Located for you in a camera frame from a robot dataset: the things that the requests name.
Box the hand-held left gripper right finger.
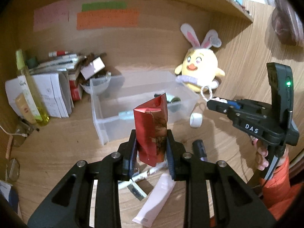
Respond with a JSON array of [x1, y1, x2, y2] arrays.
[[165, 129, 277, 228]]

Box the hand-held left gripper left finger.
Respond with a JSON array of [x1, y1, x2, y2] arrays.
[[27, 129, 138, 228]]

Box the red and white twisted cord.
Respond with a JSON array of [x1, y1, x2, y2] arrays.
[[199, 87, 225, 102]]

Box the red foil pouch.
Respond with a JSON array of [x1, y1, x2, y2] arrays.
[[133, 93, 169, 167]]

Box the dark green bottle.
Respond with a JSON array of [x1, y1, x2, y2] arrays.
[[154, 93, 181, 105]]

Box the clear plastic bin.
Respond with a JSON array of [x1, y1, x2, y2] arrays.
[[90, 70, 199, 146]]

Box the person's right forearm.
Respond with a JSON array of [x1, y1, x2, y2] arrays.
[[260, 147, 292, 221]]

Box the person's right hand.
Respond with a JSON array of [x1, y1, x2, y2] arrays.
[[252, 138, 270, 171]]

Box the black cylinder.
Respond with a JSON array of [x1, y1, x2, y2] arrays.
[[192, 140, 208, 162]]

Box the white and pink tube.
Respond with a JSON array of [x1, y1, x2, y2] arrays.
[[132, 172, 175, 226]]

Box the teal tube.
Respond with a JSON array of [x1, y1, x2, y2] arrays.
[[118, 111, 134, 120]]

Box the yellow chick plush toy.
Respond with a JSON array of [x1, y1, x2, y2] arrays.
[[174, 23, 226, 93]]

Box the white bowl of small items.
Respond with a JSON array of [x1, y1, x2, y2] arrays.
[[79, 76, 111, 94]]

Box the red box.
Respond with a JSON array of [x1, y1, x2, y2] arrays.
[[69, 79, 83, 101]]

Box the pile of small metal bits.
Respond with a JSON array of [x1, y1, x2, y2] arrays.
[[95, 70, 112, 79]]

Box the pink blurred object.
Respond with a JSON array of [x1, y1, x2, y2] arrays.
[[265, 0, 304, 47]]

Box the small white open box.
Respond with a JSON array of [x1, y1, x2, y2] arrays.
[[80, 57, 105, 79]]

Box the white folded cartons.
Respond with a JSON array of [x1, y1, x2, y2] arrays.
[[5, 72, 73, 119]]

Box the stack of papers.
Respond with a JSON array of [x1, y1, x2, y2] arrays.
[[30, 57, 83, 75]]

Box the yellow-green spray bottle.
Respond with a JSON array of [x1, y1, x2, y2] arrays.
[[15, 49, 50, 126]]

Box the blue and white packet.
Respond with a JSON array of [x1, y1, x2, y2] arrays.
[[0, 180, 19, 215]]

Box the red and white marker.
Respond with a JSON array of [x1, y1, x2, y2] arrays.
[[49, 50, 69, 57]]

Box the orange paper note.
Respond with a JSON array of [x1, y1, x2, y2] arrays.
[[76, 9, 139, 30]]

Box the small green jar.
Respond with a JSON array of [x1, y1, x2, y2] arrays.
[[26, 56, 40, 68]]

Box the green paper note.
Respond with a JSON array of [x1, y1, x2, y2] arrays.
[[81, 1, 127, 12]]

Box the pink paper note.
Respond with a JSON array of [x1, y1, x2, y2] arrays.
[[33, 3, 70, 32]]

